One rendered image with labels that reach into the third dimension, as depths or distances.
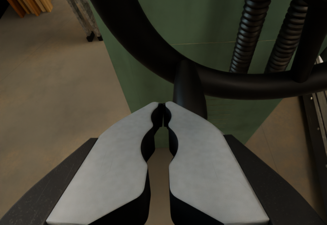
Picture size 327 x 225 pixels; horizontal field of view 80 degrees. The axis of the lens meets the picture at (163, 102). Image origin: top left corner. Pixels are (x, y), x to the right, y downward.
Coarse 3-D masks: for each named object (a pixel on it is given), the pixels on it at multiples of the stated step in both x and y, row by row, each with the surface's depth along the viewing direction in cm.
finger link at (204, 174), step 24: (168, 120) 11; (192, 120) 10; (192, 144) 8; (216, 144) 8; (192, 168) 7; (216, 168) 7; (240, 168) 7; (192, 192) 6; (216, 192) 6; (240, 192) 6; (192, 216) 6; (216, 216) 5; (240, 216) 5; (264, 216) 5
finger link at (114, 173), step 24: (120, 120) 10; (144, 120) 10; (96, 144) 8; (120, 144) 8; (144, 144) 9; (96, 168) 7; (120, 168) 7; (144, 168) 7; (72, 192) 6; (96, 192) 6; (120, 192) 6; (144, 192) 6; (72, 216) 6; (96, 216) 6; (120, 216) 6; (144, 216) 7
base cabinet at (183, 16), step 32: (160, 0) 31; (192, 0) 31; (224, 0) 31; (288, 0) 31; (160, 32) 36; (192, 32) 36; (224, 32) 36; (128, 64) 43; (224, 64) 43; (256, 64) 43; (288, 64) 43; (128, 96) 53; (160, 96) 53; (160, 128) 70; (224, 128) 70; (256, 128) 71
